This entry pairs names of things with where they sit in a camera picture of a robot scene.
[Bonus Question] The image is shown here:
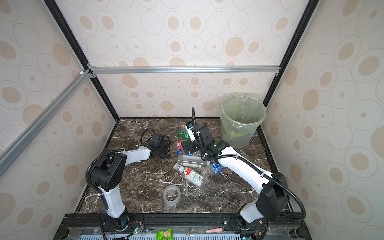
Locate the square clear frosted bottle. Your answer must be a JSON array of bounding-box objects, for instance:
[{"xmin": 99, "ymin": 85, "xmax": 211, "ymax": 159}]
[{"xmin": 177, "ymin": 155, "xmax": 210, "ymax": 168}]

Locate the left aluminium rail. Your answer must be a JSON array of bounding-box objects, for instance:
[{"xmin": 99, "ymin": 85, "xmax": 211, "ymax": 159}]
[{"xmin": 1, "ymin": 70, "xmax": 91, "ymax": 175}]

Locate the clear tape roll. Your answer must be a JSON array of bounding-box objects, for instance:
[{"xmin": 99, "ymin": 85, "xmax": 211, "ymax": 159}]
[{"xmin": 163, "ymin": 185, "xmax": 181, "ymax": 206}]

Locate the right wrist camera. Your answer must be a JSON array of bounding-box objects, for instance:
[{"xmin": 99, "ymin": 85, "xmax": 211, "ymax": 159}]
[{"xmin": 185, "ymin": 121, "xmax": 196, "ymax": 142}]

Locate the aluminium rail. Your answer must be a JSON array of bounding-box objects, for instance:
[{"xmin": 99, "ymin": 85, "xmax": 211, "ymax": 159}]
[
  {"xmin": 91, "ymin": 66, "xmax": 280, "ymax": 74},
  {"xmin": 1, "ymin": 70, "xmax": 91, "ymax": 175}
]

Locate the pink pen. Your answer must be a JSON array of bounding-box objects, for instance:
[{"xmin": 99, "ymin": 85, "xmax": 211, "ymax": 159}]
[{"xmin": 205, "ymin": 228, "xmax": 223, "ymax": 234}]

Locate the clear bottle red green label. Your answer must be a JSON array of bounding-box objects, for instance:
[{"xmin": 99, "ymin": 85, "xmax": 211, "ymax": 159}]
[{"xmin": 173, "ymin": 164, "xmax": 204, "ymax": 188}]

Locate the mesh bin with green liner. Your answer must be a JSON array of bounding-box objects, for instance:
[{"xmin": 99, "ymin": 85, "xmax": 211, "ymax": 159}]
[{"xmin": 220, "ymin": 94, "xmax": 267, "ymax": 149}]

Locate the green snack packet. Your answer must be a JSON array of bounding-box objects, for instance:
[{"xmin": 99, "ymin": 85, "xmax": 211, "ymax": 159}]
[{"xmin": 156, "ymin": 228, "xmax": 174, "ymax": 240}]

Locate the clear bottle blue label white cap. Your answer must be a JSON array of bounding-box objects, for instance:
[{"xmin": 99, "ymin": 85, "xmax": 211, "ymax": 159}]
[{"xmin": 201, "ymin": 163, "xmax": 223, "ymax": 177}]

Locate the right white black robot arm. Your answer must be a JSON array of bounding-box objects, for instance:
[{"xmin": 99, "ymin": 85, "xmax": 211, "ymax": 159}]
[{"xmin": 182, "ymin": 108, "xmax": 307, "ymax": 229}]

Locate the green Sprite bottle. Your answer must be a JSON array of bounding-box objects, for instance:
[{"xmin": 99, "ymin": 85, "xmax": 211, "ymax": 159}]
[{"xmin": 176, "ymin": 129, "xmax": 190, "ymax": 141}]

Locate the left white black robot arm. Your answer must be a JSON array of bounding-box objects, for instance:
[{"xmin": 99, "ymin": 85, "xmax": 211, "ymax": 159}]
[{"xmin": 86, "ymin": 128, "xmax": 171, "ymax": 220}]

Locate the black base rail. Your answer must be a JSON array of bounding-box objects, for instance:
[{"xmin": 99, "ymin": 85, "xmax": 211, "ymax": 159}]
[{"xmin": 53, "ymin": 213, "xmax": 312, "ymax": 240}]

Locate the back aluminium rail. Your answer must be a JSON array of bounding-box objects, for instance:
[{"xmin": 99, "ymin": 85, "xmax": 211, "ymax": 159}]
[{"xmin": 91, "ymin": 66, "xmax": 280, "ymax": 74}]

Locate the Pepsi bottle blue cap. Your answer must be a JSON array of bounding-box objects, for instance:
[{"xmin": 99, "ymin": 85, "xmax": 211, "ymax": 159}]
[{"xmin": 177, "ymin": 151, "xmax": 193, "ymax": 156}]

